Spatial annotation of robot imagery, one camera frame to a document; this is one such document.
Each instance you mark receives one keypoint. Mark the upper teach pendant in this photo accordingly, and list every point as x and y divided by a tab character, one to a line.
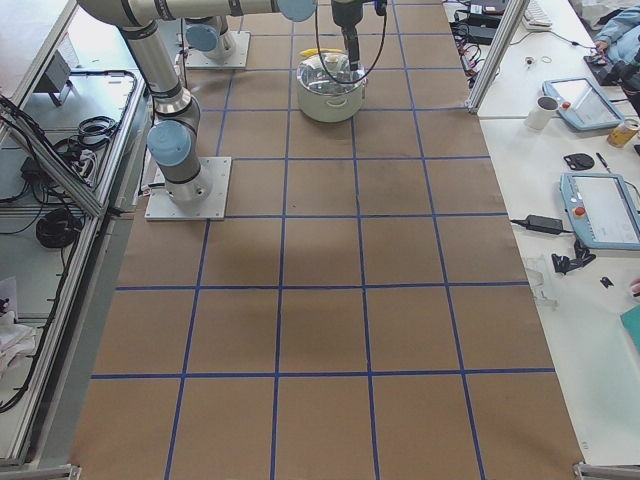
582	104

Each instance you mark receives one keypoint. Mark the black power adapter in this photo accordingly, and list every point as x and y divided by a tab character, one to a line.
541	224

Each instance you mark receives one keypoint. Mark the teach pendant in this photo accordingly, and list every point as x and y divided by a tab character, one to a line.
601	210
582	104

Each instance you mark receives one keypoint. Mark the yellow corn cob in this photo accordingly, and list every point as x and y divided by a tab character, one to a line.
316	51

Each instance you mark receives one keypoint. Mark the glass pot lid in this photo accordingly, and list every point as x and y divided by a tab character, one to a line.
329	74

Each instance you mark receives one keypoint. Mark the black round disc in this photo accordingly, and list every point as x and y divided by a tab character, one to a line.
579	161

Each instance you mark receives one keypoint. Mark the aluminium frame post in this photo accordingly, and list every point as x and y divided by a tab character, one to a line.
511	19

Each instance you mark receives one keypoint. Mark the white mug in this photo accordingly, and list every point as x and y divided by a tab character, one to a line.
544	109

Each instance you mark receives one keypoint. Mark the brown paper table mat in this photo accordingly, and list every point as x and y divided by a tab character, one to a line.
362	311

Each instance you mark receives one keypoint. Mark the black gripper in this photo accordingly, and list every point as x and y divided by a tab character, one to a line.
346	14

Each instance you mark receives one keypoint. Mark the lower teach pendant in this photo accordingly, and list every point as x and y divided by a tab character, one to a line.
601	210

